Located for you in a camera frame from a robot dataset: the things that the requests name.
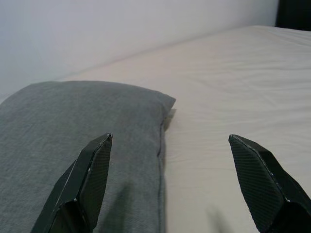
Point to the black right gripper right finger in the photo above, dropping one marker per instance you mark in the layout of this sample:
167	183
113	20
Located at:
267	189

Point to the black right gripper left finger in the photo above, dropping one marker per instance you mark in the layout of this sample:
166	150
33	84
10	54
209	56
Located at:
80	194

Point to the grey pillow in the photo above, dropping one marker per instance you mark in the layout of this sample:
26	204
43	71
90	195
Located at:
73	121

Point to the white bed mattress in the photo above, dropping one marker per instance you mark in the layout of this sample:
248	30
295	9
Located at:
230	85

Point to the black cabinet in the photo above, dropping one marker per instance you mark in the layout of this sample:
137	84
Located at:
294	13

